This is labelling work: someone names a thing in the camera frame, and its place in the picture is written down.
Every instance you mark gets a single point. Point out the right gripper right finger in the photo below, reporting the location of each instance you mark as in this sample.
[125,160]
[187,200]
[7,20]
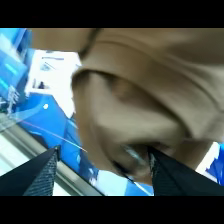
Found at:
[180,181]

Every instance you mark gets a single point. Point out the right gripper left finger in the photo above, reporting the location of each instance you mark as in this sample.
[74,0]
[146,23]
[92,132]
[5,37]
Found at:
[36,178]

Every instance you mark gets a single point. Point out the brown shirt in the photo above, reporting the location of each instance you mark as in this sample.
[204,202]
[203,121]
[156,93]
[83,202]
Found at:
[150,100]

